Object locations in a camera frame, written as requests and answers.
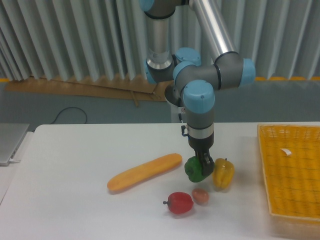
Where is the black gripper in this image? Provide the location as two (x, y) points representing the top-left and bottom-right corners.
(188, 134), (215, 177)

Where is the green toy bell pepper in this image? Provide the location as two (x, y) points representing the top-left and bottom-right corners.
(184, 156), (207, 183)

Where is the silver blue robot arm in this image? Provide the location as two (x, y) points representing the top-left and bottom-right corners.
(139, 0), (256, 183)

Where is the yellow toy bell pepper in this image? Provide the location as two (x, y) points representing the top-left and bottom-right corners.
(212, 158), (235, 190)

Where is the red toy bell pepper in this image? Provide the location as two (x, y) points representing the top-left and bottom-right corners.
(162, 192), (194, 215)

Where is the yellow woven basket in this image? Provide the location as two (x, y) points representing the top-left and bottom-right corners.
(257, 124), (320, 222)

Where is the brown toy egg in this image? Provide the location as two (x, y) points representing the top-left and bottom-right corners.
(191, 188), (210, 205)

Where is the white paper label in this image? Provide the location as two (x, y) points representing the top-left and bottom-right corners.
(280, 148), (292, 156)

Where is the orange toy bread loaf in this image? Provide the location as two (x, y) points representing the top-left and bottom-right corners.
(107, 153), (183, 192)

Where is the brown cardboard sheet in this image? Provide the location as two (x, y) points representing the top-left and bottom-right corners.
(5, 73), (173, 107)

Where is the silver laptop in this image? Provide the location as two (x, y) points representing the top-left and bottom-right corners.
(0, 123), (29, 167)

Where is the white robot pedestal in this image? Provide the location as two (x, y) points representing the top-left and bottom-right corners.
(164, 83), (186, 123)

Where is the black floor cable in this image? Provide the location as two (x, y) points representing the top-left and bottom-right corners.
(48, 106), (88, 125)

